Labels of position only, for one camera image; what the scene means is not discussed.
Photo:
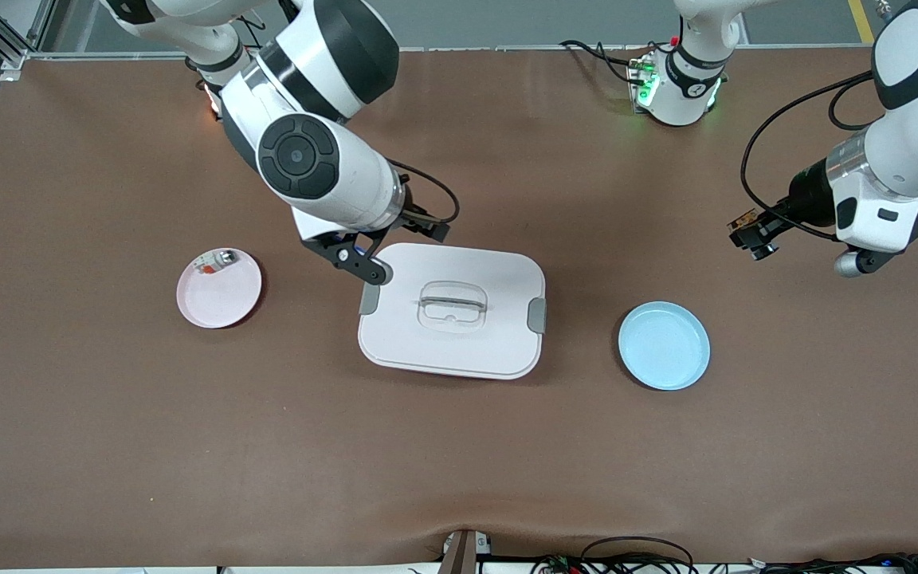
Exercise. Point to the metal table edge rail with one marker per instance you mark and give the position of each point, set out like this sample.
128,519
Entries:
507,49

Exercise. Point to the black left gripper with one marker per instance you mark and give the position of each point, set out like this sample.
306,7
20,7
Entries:
806,194

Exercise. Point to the pink round plate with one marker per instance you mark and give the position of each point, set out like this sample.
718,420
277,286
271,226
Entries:
220,299

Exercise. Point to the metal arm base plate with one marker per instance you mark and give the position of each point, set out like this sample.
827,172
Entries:
634,80

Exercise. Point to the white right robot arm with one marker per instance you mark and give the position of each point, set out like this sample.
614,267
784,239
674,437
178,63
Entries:
347,175

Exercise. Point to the white lidded storage box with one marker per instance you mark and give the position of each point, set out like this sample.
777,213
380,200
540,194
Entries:
451,351

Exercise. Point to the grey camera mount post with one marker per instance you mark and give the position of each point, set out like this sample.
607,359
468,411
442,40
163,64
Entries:
463,554

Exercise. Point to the light blue round plate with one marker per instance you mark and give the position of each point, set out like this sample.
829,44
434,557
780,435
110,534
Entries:
664,345

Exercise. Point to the brown table mat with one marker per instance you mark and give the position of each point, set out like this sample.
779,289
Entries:
108,438

